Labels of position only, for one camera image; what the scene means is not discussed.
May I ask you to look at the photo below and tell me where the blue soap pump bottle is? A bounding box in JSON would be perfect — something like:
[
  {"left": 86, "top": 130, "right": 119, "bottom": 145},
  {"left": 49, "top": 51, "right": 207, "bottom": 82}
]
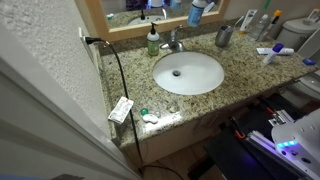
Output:
[{"left": 187, "top": 0, "right": 208, "bottom": 28}]

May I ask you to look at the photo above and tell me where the small white bottle blue cap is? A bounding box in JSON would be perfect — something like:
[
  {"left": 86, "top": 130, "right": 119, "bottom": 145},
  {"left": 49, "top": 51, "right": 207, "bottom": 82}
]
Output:
[{"left": 262, "top": 43, "right": 285, "bottom": 65}]

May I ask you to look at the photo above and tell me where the green soap pump bottle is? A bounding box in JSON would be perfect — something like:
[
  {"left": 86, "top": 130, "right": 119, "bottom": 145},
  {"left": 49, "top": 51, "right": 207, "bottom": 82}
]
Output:
[{"left": 146, "top": 21, "right": 161, "bottom": 57}]

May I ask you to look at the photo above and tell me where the clear plastic bottle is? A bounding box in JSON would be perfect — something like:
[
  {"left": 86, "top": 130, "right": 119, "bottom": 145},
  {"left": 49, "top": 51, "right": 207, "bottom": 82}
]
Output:
[{"left": 248, "top": 13, "right": 270, "bottom": 42}]

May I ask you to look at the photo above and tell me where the sunscreen spray bottle orange cap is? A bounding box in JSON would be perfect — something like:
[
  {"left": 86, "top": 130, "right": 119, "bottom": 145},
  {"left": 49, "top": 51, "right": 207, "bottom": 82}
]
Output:
[{"left": 264, "top": 9, "right": 283, "bottom": 42}]

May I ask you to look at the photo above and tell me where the white oval sink basin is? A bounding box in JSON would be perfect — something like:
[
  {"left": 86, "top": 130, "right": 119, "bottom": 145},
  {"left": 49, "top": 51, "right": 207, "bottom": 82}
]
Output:
[{"left": 152, "top": 50, "right": 225, "bottom": 96}]

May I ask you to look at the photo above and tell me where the white red paper packet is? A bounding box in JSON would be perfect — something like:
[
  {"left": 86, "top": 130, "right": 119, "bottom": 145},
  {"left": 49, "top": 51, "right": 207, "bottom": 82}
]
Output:
[{"left": 107, "top": 96, "right": 135, "bottom": 125}]

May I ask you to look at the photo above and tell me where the beige vanity cabinet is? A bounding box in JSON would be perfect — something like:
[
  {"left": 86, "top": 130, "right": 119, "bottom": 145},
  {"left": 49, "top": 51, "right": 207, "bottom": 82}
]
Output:
[{"left": 121, "top": 99, "right": 254, "bottom": 169}]

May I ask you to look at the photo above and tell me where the chrome sink faucet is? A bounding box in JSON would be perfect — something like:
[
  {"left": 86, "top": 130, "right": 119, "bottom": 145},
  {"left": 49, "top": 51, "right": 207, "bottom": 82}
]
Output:
[{"left": 159, "top": 25, "right": 187, "bottom": 53}]

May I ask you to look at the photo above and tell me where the wood framed mirror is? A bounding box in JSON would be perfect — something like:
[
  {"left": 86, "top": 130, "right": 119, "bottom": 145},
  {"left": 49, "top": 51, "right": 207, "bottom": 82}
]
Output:
[{"left": 74, "top": 0, "right": 231, "bottom": 43}]

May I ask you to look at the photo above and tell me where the grey metal cup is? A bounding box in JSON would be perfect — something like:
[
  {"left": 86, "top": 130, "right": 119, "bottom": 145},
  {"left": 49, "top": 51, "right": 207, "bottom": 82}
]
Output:
[{"left": 214, "top": 25, "right": 234, "bottom": 48}]

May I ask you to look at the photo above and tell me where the orange black clamp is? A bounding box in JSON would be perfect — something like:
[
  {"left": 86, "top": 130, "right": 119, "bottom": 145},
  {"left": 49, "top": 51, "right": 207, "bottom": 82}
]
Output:
[
  {"left": 229, "top": 115, "right": 248, "bottom": 140},
  {"left": 261, "top": 99, "right": 278, "bottom": 117}
]

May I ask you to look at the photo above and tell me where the black robot cart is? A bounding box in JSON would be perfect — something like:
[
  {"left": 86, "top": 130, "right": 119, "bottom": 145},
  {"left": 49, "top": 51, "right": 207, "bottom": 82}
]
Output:
[{"left": 188, "top": 93, "right": 320, "bottom": 180}]

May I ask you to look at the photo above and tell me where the toothbrush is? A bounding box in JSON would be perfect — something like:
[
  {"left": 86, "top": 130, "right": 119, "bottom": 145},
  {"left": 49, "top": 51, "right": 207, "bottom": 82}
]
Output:
[{"left": 229, "top": 15, "right": 245, "bottom": 33}]

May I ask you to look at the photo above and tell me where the plain white cream tube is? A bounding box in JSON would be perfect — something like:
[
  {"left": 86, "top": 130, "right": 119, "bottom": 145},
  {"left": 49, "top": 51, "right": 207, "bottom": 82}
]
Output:
[{"left": 256, "top": 47, "right": 295, "bottom": 56}]

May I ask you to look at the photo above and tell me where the white toilet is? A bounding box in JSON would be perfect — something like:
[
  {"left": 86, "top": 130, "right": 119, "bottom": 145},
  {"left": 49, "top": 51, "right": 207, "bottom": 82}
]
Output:
[{"left": 275, "top": 14, "right": 320, "bottom": 109}]

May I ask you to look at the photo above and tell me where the blue dental floss box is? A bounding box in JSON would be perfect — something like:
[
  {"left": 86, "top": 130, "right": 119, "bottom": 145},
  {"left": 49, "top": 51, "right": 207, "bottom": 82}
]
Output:
[{"left": 302, "top": 58, "right": 317, "bottom": 66}]

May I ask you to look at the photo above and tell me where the black power cable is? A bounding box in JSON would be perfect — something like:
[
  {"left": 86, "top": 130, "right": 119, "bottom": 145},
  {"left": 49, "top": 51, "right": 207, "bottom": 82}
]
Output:
[{"left": 84, "top": 36, "right": 185, "bottom": 180}]

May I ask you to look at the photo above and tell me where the white wall outlet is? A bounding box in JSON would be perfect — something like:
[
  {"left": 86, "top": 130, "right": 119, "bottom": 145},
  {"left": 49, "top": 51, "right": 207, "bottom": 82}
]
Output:
[{"left": 78, "top": 26, "right": 98, "bottom": 69}]

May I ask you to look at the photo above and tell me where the aluminium rail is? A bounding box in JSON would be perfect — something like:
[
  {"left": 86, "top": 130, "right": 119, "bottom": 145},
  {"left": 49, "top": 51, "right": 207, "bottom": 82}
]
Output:
[{"left": 244, "top": 109, "right": 303, "bottom": 176}]

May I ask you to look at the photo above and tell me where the white door frame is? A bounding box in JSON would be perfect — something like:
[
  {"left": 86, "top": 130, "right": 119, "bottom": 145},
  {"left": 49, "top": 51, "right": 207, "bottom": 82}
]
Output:
[{"left": 0, "top": 56, "right": 143, "bottom": 180}]

